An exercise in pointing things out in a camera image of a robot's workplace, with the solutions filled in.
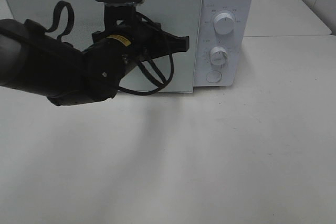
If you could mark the round white door button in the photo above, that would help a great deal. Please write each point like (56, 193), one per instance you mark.
(214, 76)

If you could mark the lower white timer knob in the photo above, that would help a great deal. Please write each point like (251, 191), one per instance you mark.
(218, 56)

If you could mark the upper white power knob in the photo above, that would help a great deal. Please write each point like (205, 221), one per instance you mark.
(224, 22)

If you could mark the white microwave door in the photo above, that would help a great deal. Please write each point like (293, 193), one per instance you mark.
(177, 17)

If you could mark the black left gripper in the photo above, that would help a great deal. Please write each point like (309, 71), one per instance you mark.
(141, 33)

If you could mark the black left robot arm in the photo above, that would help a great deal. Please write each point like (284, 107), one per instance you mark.
(121, 58)

